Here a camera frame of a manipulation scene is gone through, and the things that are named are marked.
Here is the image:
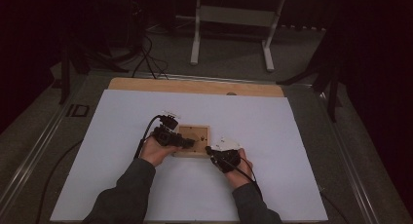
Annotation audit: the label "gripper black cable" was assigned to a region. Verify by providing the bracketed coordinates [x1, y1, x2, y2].
[210, 155, 264, 199]
[134, 114, 164, 160]

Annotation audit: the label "black square floor socket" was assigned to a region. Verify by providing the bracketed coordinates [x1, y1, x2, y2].
[66, 103, 91, 119]

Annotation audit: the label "black floor cables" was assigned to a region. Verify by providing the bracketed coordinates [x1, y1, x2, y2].
[131, 35, 169, 81]

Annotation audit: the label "black metal stand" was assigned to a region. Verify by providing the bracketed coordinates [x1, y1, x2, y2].
[276, 45, 344, 123]
[57, 38, 131, 105]

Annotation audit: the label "white metal desk frame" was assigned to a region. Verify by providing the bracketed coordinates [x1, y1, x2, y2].
[190, 0, 322, 72]

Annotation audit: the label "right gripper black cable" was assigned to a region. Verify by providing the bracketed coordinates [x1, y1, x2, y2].
[210, 155, 264, 199]

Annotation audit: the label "person's left hand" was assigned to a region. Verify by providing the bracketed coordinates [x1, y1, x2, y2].
[139, 135, 183, 168]

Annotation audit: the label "person's right hand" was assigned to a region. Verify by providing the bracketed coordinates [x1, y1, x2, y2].
[223, 148, 254, 190]

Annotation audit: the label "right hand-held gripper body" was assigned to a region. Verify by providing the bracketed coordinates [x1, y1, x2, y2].
[210, 137, 243, 174]

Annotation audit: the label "wooden picture frame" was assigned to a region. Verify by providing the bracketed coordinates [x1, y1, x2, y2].
[171, 125, 211, 159]

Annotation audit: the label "dark equipment with red light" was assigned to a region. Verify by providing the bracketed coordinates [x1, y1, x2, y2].
[123, 0, 146, 53]

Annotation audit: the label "metal floor rail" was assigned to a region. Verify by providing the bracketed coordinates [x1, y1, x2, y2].
[0, 77, 82, 215]
[316, 91, 381, 224]
[142, 72, 313, 87]

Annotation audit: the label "thin black floor cable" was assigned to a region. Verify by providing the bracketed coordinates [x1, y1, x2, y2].
[34, 139, 84, 224]

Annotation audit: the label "white foam board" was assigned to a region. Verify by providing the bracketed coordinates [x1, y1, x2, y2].
[50, 89, 329, 222]

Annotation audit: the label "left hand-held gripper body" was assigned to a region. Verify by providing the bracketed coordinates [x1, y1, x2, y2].
[152, 110, 185, 148]

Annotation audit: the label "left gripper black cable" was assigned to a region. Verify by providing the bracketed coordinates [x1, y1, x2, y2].
[134, 114, 164, 160]

